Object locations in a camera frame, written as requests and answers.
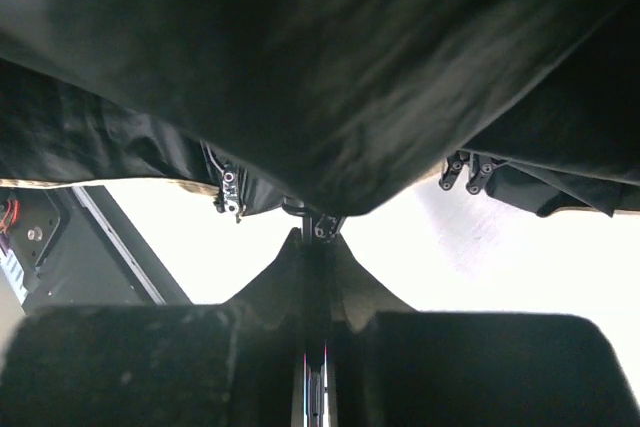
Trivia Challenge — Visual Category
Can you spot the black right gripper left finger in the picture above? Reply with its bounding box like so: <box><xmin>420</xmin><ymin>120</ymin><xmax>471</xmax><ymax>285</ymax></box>
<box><xmin>1</xmin><ymin>230</ymin><xmax>303</xmax><ymax>426</ymax></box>

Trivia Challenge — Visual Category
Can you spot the beige folding umbrella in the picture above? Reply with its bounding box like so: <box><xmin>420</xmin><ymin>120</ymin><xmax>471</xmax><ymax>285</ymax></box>
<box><xmin>0</xmin><ymin>0</ymin><xmax>640</xmax><ymax>421</ymax></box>

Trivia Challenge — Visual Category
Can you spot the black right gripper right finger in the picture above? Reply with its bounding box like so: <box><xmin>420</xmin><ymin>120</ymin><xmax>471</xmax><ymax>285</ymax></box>
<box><xmin>328</xmin><ymin>240</ymin><xmax>639</xmax><ymax>426</ymax></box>

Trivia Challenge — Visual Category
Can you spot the right white cable duct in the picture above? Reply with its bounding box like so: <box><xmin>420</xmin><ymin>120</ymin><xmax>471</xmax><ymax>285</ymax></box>
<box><xmin>1</xmin><ymin>250</ymin><xmax>28</xmax><ymax>305</ymax></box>

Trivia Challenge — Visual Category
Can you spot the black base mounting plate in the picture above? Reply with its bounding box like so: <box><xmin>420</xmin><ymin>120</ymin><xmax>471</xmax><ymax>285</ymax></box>
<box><xmin>1</xmin><ymin>187</ymin><xmax>190</xmax><ymax>313</ymax></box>

